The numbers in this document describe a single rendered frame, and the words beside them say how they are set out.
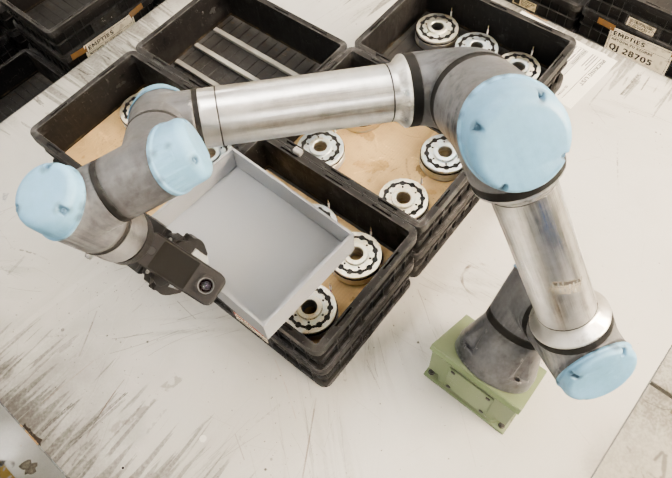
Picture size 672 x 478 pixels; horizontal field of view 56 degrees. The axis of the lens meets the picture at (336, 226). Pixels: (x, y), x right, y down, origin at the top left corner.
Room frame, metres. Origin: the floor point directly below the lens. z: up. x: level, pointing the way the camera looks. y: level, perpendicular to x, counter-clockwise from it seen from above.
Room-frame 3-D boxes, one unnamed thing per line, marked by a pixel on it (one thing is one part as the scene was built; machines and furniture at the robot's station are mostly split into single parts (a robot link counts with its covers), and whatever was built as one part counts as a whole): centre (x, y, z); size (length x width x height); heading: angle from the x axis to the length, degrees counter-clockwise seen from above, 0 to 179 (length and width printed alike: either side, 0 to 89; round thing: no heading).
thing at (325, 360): (0.59, 0.09, 0.87); 0.40 x 0.30 x 0.11; 46
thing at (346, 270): (0.56, -0.03, 0.86); 0.10 x 0.10 x 0.01
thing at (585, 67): (1.17, -0.59, 0.70); 0.33 x 0.23 x 0.01; 44
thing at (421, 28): (1.15, -0.29, 0.86); 0.10 x 0.10 x 0.01
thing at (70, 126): (0.87, 0.38, 0.87); 0.40 x 0.30 x 0.11; 46
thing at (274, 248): (0.50, 0.14, 1.07); 0.27 x 0.20 x 0.05; 44
